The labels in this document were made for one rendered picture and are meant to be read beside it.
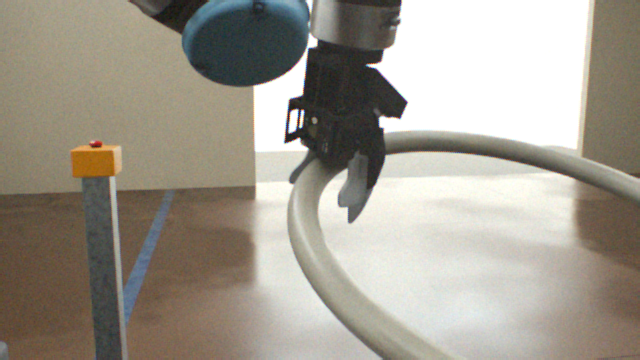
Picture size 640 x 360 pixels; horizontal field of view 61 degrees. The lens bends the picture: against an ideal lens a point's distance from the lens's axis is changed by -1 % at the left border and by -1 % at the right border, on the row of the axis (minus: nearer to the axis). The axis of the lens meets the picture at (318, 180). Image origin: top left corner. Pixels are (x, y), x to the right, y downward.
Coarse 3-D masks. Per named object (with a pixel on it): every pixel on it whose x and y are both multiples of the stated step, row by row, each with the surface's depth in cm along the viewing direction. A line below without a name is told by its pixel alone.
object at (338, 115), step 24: (312, 48) 55; (312, 72) 56; (336, 72) 56; (360, 72) 58; (312, 96) 58; (336, 96) 57; (360, 96) 60; (288, 120) 59; (312, 120) 58; (336, 120) 55; (360, 120) 58; (312, 144) 59; (336, 144) 58; (360, 144) 61
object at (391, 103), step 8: (368, 72) 59; (376, 72) 59; (368, 80) 59; (376, 80) 59; (384, 80) 61; (368, 88) 59; (376, 88) 60; (384, 88) 61; (392, 88) 63; (376, 96) 61; (384, 96) 62; (392, 96) 63; (400, 96) 65; (384, 104) 63; (392, 104) 64; (400, 104) 66; (384, 112) 66; (392, 112) 65; (400, 112) 67
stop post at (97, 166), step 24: (72, 168) 157; (96, 168) 158; (120, 168) 167; (96, 192) 161; (96, 216) 162; (96, 240) 163; (96, 264) 164; (120, 264) 173; (96, 288) 166; (120, 288) 171; (96, 312) 167; (120, 312) 170; (96, 336) 168; (120, 336) 170
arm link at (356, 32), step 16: (320, 0) 53; (336, 0) 52; (320, 16) 54; (336, 16) 52; (352, 16) 52; (368, 16) 52; (384, 16) 53; (400, 16) 55; (320, 32) 54; (336, 32) 53; (352, 32) 52; (368, 32) 53; (384, 32) 53; (336, 48) 55; (352, 48) 54; (368, 48) 53; (384, 48) 54
